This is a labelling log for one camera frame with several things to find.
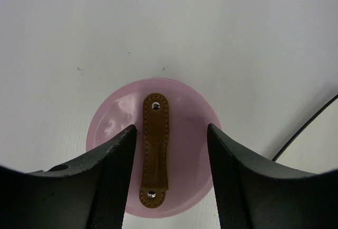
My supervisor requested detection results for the white square plate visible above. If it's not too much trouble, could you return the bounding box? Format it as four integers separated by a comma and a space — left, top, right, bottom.
273, 96, 338, 174

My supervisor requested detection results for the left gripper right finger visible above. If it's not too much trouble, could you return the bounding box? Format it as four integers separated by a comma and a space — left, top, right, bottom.
207, 124, 337, 228

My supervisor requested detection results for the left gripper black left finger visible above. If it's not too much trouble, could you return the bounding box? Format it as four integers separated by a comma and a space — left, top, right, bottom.
1, 125, 137, 228

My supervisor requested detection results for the pink round container lid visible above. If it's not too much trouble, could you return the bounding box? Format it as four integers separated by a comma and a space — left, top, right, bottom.
86, 78, 220, 218

